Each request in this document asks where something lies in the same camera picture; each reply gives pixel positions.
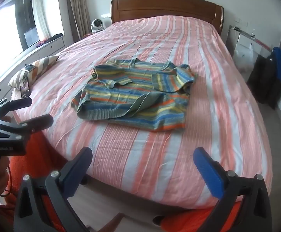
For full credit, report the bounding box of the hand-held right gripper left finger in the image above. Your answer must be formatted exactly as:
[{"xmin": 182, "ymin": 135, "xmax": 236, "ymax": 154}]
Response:
[{"xmin": 13, "ymin": 146, "xmax": 93, "ymax": 232}]

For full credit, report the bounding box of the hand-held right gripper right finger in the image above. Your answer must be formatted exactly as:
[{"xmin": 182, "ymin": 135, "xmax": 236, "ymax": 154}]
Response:
[{"xmin": 193, "ymin": 146, "xmax": 273, "ymax": 232}]

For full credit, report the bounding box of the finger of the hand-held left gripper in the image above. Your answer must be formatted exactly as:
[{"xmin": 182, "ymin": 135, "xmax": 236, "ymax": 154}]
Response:
[
  {"xmin": 0, "ymin": 97, "xmax": 33, "ymax": 119},
  {"xmin": 0, "ymin": 114, "xmax": 54, "ymax": 138}
]

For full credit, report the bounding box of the multicolour striped knit shirt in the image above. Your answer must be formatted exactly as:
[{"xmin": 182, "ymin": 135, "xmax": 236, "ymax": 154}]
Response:
[{"xmin": 71, "ymin": 58, "xmax": 198, "ymax": 132}]

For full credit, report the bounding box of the black smartphone on stand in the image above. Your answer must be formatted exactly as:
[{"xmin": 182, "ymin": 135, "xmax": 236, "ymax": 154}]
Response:
[{"xmin": 19, "ymin": 76, "xmax": 32, "ymax": 100}]

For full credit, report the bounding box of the person's orange clothing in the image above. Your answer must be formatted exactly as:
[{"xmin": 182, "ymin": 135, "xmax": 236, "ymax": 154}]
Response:
[{"xmin": 0, "ymin": 132, "xmax": 243, "ymax": 232}]

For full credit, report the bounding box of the bed with pink striped sheet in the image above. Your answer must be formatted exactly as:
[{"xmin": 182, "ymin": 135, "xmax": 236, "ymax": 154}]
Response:
[{"xmin": 10, "ymin": 15, "xmax": 281, "ymax": 210}]

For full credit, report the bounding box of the white window seat cabinet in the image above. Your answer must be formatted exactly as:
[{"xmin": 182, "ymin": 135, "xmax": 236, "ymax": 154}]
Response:
[{"xmin": 0, "ymin": 34, "xmax": 66, "ymax": 102}]

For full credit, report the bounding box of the diagonal striped pillow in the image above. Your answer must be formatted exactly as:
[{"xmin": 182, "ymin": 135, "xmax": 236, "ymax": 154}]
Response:
[{"xmin": 8, "ymin": 55, "xmax": 59, "ymax": 89}]

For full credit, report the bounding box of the dark cloth on window seat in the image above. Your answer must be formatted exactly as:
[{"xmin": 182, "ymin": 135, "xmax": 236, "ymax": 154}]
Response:
[{"xmin": 35, "ymin": 33, "xmax": 64, "ymax": 48}]

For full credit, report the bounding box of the window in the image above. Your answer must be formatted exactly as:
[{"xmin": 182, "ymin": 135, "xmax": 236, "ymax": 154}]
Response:
[{"xmin": 14, "ymin": 0, "xmax": 40, "ymax": 49}]

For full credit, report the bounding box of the white sheer curtain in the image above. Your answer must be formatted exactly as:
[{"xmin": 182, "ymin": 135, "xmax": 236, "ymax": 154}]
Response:
[{"xmin": 31, "ymin": 0, "xmax": 51, "ymax": 39}]

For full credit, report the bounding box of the black jacket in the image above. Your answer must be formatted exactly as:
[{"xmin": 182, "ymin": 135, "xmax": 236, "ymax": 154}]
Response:
[{"xmin": 246, "ymin": 53, "xmax": 281, "ymax": 110}]

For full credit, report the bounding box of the white round fan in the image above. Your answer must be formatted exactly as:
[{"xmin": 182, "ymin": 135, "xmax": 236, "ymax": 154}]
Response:
[{"xmin": 90, "ymin": 19, "xmax": 105, "ymax": 33}]

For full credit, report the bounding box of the brown curtain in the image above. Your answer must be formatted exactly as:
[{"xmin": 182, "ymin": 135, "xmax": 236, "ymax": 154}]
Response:
[{"xmin": 66, "ymin": 0, "xmax": 93, "ymax": 42}]

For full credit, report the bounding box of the white plastic bag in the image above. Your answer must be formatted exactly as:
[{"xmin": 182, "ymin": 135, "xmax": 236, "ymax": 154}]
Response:
[{"xmin": 232, "ymin": 43, "xmax": 255, "ymax": 72}]

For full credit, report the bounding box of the white bedside desk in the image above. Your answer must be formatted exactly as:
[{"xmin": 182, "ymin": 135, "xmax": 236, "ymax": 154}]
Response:
[{"xmin": 228, "ymin": 24, "xmax": 274, "ymax": 55}]

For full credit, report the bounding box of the brown wooden headboard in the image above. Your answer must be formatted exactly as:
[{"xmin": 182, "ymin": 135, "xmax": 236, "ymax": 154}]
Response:
[{"xmin": 111, "ymin": 0, "xmax": 224, "ymax": 36}]

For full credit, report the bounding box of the thin black cable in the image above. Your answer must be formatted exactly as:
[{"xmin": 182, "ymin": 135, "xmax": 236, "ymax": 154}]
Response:
[{"xmin": 2, "ymin": 158, "xmax": 13, "ymax": 199}]

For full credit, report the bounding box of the white charging cable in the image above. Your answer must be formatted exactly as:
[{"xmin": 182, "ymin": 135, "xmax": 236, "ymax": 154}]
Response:
[{"xmin": 226, "ymin": 25, "xmax": 239, "ymax": 44}]

